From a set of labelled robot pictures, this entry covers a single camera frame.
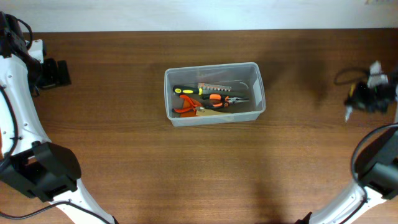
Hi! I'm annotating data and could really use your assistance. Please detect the red black cutting pliers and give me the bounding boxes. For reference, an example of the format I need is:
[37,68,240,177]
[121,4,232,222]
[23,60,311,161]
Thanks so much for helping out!
[172,95,205,114]

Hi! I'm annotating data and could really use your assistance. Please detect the orange scraper wooden handle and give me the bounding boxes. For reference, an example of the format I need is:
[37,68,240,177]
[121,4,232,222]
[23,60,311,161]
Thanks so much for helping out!
[180,106,230,118]

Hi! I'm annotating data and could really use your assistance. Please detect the yellow black screwdriver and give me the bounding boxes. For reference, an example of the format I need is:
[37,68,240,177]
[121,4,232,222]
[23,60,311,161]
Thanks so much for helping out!
[344,84,355,123]

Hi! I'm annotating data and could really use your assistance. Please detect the yellow black metal file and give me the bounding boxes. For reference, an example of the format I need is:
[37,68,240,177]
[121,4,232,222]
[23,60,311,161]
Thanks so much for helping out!
[172,85,246,97]

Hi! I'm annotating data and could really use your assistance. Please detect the orange black needle-nose pliers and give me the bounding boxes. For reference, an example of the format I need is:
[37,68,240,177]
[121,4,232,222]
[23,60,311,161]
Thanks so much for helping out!
[201,93,249,110]

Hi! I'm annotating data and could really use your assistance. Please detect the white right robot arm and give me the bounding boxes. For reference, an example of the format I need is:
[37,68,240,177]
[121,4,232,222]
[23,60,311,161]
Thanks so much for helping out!
[298,70,397,224]

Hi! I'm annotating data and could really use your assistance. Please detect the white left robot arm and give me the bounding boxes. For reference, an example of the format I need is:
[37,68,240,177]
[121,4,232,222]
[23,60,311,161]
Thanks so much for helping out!
[1,12,117,223]

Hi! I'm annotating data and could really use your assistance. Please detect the clear plastic container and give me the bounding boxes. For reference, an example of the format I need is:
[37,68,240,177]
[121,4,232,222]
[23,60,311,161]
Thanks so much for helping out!
[164,62,266,127]

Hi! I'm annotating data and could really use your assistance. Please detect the orange socket bit holder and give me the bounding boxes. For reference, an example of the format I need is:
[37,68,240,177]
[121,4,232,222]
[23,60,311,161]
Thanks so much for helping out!
[198,83,232,92]

